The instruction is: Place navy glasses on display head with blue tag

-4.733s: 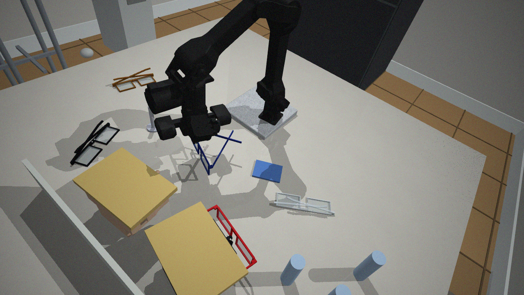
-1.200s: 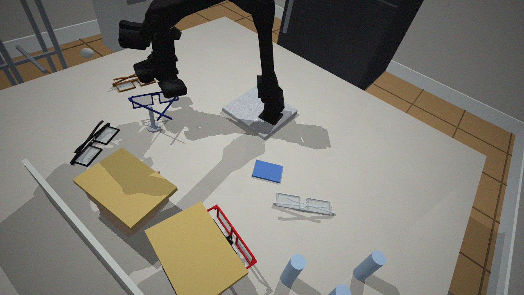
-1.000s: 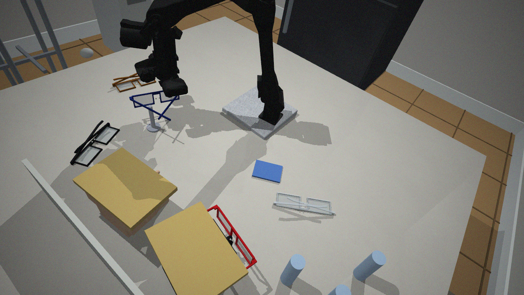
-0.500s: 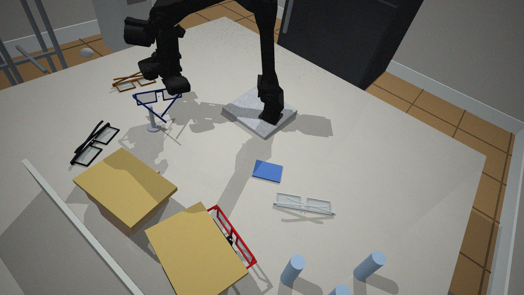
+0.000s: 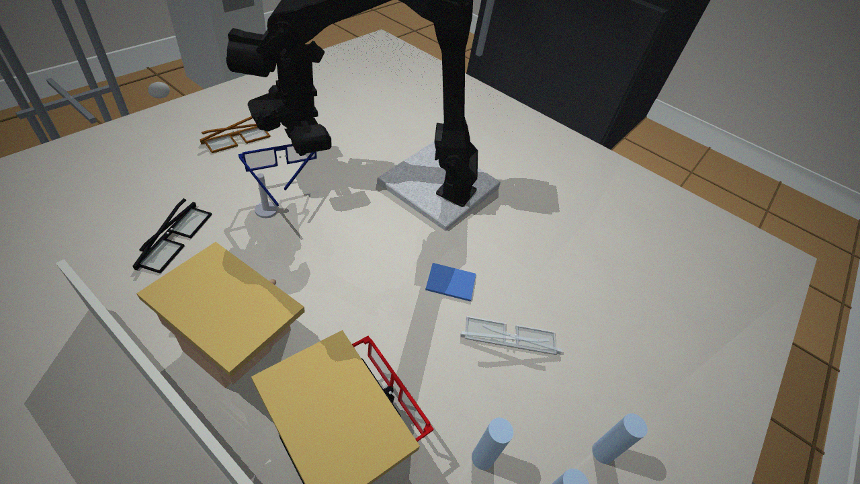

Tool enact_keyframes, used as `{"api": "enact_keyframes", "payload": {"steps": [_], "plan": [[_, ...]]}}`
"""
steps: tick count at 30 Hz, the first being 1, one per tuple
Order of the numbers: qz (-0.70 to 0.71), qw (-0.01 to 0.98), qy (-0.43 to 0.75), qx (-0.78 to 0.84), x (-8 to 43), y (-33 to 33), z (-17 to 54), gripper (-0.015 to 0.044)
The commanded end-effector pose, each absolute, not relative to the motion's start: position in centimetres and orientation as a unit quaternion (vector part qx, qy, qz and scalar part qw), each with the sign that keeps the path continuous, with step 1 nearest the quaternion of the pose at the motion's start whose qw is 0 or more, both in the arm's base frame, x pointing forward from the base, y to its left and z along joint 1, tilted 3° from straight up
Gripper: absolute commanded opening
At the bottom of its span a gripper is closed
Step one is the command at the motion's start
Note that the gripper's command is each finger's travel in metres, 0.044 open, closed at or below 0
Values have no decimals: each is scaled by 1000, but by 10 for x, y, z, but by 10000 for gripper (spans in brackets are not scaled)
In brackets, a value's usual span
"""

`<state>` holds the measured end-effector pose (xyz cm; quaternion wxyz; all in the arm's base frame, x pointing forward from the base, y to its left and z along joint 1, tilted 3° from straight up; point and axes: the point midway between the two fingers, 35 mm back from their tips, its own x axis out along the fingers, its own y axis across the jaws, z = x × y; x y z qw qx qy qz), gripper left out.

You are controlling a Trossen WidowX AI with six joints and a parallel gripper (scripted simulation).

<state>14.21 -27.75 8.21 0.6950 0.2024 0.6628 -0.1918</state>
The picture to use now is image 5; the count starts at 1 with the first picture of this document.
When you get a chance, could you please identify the brown glasses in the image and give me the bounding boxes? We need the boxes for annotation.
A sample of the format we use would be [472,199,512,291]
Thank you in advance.
[200,116,270,153]

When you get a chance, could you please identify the blue flat rectangular block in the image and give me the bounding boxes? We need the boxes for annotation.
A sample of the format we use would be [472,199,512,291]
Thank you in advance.
[425,263,476,301]

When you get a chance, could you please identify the blue cylinder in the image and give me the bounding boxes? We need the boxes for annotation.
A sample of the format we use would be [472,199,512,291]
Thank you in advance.
[552,469,589,484]
[472,417,513,470]
[592,413,648,464]

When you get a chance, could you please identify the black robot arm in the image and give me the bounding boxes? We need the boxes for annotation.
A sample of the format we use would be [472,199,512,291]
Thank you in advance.
[226,0,478,207]

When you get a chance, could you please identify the white flat panel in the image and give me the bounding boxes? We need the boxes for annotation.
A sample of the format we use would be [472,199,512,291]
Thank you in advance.
[56,259,253,484]

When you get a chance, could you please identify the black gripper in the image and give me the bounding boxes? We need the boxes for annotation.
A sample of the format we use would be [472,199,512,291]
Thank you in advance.
[268,80,331,156]

